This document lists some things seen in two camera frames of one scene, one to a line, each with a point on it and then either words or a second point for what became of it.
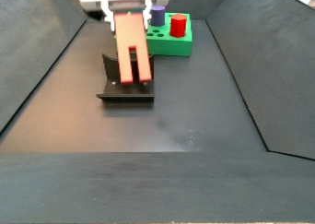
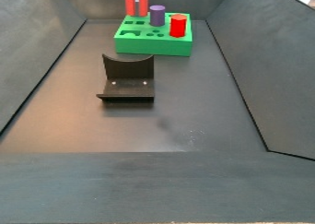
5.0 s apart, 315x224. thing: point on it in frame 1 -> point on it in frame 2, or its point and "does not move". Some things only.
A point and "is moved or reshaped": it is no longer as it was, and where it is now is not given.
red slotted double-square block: [131, 35] is moved or reshaped
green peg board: [163, 44] does not move
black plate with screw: [135, 92] does not move
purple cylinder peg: [158, 12] does not move
